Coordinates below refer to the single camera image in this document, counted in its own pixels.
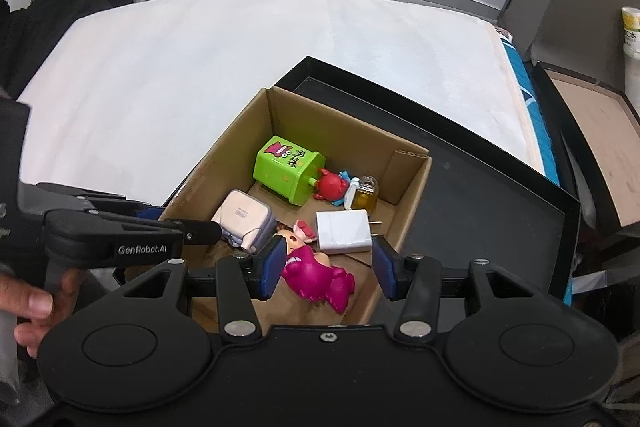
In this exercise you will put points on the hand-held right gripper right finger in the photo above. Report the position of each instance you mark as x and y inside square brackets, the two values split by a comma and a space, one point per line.
[385, 267]

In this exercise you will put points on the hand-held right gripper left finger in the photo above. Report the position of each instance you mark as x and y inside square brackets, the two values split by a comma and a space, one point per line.
[272, 267]

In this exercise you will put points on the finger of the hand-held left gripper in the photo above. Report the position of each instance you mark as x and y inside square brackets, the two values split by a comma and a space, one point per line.
[200, 232]
[150, 212]

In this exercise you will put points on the pink toy figure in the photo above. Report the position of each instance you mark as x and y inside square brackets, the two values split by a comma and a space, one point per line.
[312, 269]

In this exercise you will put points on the white purple small case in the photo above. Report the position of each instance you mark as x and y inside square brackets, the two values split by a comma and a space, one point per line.
[242, 214]

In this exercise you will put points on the white charger plug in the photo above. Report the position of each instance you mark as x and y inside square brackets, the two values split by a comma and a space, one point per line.
[342, 232]

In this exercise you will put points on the small glass bottle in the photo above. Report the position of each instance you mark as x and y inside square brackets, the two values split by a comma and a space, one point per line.
[364, 194]

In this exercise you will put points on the red and blue toy figure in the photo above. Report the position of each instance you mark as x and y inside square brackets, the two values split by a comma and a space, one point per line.
[329, 186]

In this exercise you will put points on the black tray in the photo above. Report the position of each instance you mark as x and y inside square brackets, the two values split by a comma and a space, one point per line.
[475, 207]

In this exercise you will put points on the cardboard box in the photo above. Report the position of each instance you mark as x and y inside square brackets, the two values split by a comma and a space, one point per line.
[295, 122]

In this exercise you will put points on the person's left hand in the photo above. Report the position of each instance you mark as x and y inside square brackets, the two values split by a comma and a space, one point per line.
[35, 304]

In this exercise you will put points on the green cup container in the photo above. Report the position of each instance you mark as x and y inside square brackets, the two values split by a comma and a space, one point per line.
[285, 167]

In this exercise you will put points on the dark clothes pile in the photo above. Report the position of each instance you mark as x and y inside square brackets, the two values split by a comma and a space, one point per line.
[50, 22]

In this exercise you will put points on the black box with brown inside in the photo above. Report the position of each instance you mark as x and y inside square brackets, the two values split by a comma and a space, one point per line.
[600, 127]

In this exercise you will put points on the white container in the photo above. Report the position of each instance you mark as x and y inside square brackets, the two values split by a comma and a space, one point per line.
[633, 77]

